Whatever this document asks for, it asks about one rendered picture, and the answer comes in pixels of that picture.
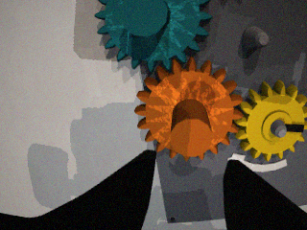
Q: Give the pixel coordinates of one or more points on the yellow gear with black stripe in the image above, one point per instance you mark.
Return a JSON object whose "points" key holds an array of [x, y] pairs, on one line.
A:
{"points": [[269, 106]]}

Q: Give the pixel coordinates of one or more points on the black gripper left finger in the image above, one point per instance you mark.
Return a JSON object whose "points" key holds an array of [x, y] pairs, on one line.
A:
{"points": [[120, 202]]}

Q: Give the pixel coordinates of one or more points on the white curved arrow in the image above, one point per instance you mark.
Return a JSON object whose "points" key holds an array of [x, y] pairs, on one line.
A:
{"points": [[258, 168]]}

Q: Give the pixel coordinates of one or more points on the teal gear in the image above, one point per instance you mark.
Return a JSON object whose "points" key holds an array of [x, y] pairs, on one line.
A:
{"points": [[153, 30]]}

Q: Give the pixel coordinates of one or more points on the orange gear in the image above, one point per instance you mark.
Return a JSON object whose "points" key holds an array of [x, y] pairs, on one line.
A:
{"points": [[189, 111]]}

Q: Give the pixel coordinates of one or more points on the grey square board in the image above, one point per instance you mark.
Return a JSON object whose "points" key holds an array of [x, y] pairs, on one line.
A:
{"points": [[253, 41]]}

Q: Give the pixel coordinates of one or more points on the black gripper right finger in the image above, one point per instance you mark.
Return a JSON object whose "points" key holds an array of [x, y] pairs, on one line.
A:
{"points": [[250, 203]]}

